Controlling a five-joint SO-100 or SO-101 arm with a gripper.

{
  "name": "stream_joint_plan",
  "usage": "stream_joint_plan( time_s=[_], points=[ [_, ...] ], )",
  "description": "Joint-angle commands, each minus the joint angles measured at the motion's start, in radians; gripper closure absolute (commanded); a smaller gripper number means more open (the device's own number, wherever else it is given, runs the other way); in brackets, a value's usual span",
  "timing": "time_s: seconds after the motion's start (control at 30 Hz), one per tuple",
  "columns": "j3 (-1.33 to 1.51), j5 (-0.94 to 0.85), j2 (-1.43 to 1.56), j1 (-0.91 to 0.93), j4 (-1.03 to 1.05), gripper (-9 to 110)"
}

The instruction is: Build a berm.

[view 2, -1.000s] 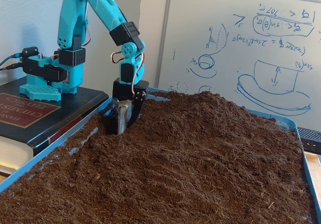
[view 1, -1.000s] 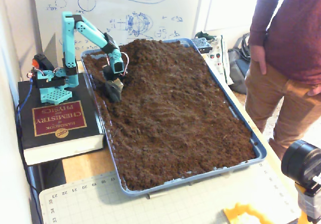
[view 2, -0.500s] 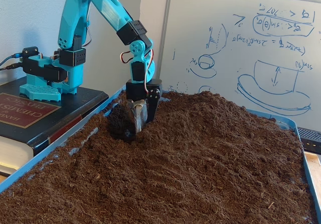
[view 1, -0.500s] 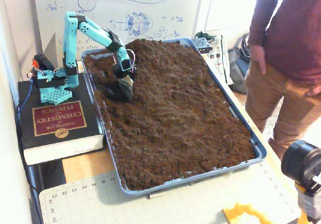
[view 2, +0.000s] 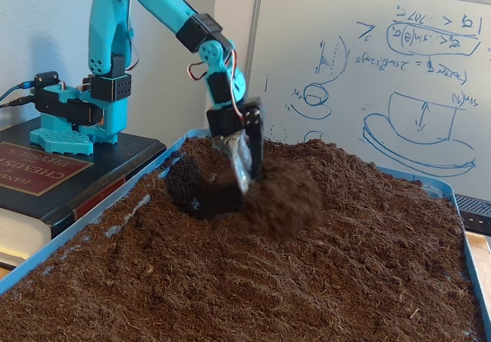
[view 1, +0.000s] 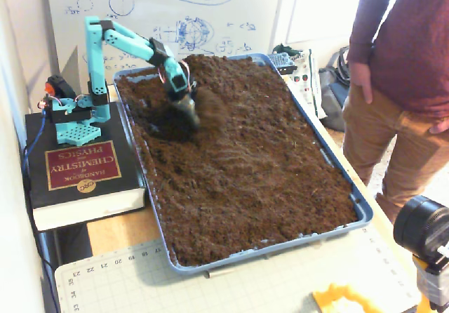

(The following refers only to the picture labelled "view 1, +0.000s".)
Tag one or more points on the person's left hand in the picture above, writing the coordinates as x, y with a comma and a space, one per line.
442, 127

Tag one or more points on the whiteboard with blue drawings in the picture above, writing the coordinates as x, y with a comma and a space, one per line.
158, 11

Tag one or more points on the person's right hand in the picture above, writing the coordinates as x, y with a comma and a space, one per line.
361, 78

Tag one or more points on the white electronics box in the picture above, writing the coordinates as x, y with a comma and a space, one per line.
308, 81

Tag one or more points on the black camera lens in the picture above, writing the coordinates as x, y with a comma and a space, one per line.
421, 225

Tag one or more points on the short metal bar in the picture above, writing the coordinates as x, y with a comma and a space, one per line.
219, 273

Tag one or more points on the person maroon sweater tan trousers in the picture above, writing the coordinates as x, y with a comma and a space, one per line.
414, 64

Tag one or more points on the black chemistry physics handbook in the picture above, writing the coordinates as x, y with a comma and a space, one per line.
84, 165

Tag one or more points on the yellow plastic part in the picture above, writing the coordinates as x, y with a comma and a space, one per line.
336, 297

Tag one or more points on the person's right forearm maroon sleeve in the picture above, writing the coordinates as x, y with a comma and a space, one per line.
368, 21

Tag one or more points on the grey gridded cutting mat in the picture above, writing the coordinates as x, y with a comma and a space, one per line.
245, 292

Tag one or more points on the teal robot arm with base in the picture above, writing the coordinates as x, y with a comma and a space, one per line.
94, 53

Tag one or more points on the brown soil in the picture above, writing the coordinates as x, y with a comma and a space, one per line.
245, 158

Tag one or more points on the yellow grey camera stand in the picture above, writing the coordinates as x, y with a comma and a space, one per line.
431, 285

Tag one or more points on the grey backpack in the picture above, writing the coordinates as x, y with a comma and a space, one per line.
333, 95

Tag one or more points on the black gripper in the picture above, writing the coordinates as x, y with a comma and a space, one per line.
183, 105

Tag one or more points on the blue plastic tray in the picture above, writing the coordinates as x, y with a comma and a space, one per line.
365, 218

